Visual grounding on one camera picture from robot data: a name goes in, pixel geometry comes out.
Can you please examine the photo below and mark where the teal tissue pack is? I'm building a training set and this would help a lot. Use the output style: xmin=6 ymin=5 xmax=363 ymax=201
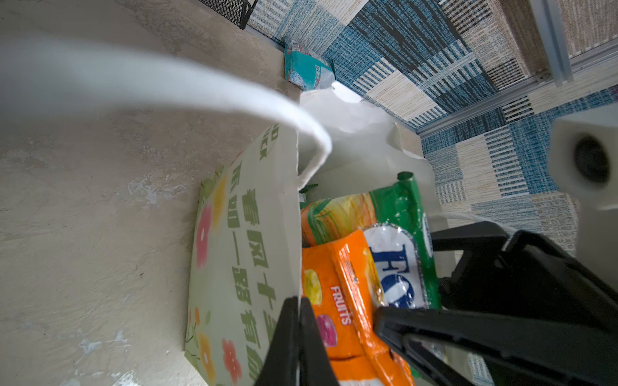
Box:
xmin=283 ymin=37 xmax=336 ymax=91

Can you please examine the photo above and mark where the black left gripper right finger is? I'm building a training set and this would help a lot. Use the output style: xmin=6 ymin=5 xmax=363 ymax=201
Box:
xmin=299 ymin=298 xmax=339 ymax=386

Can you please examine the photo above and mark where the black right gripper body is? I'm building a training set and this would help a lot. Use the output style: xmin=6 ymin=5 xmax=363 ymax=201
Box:
xmin=438 ymin=228 xmax=618 ymax=386

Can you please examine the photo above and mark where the white illustrated paper bag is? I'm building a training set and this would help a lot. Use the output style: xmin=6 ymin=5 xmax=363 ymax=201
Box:
xmin=1 ymin=35 xmax=471 ymax=385

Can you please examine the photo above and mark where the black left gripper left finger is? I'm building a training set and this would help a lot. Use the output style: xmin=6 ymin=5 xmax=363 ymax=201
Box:
xmin=255 ymin=297 xmax=300 ymax=386

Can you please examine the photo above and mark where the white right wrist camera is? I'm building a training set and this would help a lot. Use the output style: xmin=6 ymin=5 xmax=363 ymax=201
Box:
xmin=548 ymin=104 xmax=617 ymax=287

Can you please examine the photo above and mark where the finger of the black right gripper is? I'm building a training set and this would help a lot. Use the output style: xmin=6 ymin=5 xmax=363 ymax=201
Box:
xmin=431 ymin=221 xmax=510 ymax=253
xmin=374 ymin=307 xmax=617 ymax=385

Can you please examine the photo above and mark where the yellow Fox's candy bag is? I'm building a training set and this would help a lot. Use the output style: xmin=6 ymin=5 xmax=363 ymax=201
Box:
xmin=301 ymin=171 xmax=442 ymax=309

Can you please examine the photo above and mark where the black wire shelf rack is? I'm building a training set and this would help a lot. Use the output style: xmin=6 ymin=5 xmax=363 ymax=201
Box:
xmin=199 ymin=0 xmax=258 ymax=30

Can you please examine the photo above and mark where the orange snack bag back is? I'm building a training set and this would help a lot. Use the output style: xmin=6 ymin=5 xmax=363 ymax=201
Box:
xmin=302 ymin=230 xmax=414 ymax=385

